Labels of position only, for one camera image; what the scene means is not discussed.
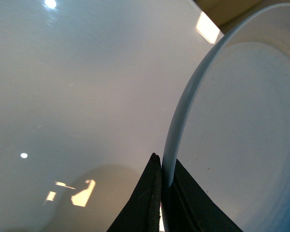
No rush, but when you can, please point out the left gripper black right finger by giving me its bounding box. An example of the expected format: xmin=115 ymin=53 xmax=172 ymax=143
xmin=162 ymin=160 xmax=241 ymax=232

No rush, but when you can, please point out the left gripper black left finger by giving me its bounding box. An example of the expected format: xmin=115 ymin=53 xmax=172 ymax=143
xmin=108 ymin=153 xmax=162 ymax=232

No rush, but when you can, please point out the white round plate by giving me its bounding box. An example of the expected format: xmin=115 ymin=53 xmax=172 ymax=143
xmin=162 ymin=3 xmax=290 ymax=232

